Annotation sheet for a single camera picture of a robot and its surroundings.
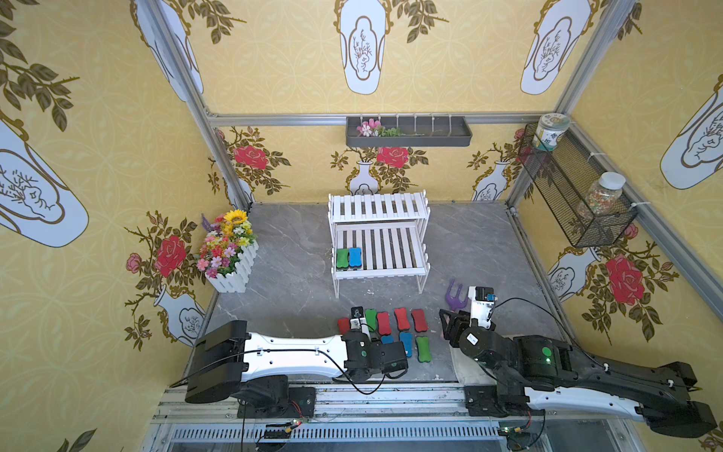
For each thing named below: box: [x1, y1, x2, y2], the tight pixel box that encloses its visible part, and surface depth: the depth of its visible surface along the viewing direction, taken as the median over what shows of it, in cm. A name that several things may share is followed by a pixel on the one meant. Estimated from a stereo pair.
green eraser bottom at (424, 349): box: [416, 336, 433, 363], surface depth 83 cm
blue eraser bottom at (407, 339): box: [399, 331, 414, 358], surface depth 85 cm
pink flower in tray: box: [356, 118, 402, 138], surface depth 89 cm
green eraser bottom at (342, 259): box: [336, 248, 350, 272], surface depth 87 cm
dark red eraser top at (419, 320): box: [411, 308, 429, 333], surface depth 91 cm
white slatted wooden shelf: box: [327, 189, 432, 299], surface depth 88 cm
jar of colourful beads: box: [584, 171, 627, 217], surface depth 67 cm
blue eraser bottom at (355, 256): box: [348, 246, 363, 268], surface depth 90 cm
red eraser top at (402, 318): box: [393, 306, 411, 331], surface depth 90 cm
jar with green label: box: [532, 113, 572, 152], surface depth 87 cm
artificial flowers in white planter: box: [196, 209, 259, 294], surface depth 92 cm
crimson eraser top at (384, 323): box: [376, 311, 392, 336], surface depth 89 cm
